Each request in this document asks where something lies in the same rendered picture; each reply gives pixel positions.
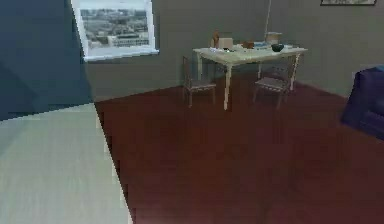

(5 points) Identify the brown wooden chair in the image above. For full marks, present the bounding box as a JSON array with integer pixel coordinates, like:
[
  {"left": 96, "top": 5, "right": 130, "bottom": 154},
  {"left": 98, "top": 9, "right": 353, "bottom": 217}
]
[
  {"left": 252, "top": 54, "right": 299, "bottom": 110},
  {"left": 181, "top": 55, "right": 218, "bottom": 109}
]

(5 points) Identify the white dining table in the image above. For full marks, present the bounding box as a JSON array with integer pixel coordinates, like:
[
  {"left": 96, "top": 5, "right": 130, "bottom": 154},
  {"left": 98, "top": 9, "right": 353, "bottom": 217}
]
[{"left": 192, "top": 45, "right": 309, "bottom": 111}]

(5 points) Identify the brown statue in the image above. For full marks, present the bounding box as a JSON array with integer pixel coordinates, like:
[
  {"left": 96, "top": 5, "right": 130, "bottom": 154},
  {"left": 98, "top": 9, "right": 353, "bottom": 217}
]
[{"left": 210, "top": 31, "right": 221, "bottom": 50}]

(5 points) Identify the beige box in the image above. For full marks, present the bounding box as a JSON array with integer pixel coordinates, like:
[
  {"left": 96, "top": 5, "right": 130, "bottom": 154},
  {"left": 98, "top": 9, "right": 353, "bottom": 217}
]
[{"left": 218, "top": 37, "right": 234, "bottom": 51}]

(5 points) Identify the white floor lamp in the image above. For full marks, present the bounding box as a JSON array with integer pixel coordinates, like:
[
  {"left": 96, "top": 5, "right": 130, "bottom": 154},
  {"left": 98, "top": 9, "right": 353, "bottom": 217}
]
[{"left": 264, "top": 0, "right": 283, "bottom": 46}]

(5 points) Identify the white framed window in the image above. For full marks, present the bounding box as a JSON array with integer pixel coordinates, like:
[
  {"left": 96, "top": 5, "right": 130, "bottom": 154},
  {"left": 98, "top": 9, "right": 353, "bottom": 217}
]
[{"left": 70, "top": 0, "right": 160, "bottom": 63}]

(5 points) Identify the dark blue sofa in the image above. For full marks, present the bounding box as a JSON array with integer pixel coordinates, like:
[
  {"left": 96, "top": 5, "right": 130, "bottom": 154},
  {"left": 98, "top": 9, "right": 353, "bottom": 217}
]
[{"left": 339, "top": 64, "right": 384, "bottom": 141}]

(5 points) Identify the dark framed wall picture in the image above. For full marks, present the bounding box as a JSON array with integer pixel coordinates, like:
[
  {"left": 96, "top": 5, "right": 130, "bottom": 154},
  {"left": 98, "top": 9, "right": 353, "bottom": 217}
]
[{"left": 320, "top": 0, "right": 378, "bottom": 7}]

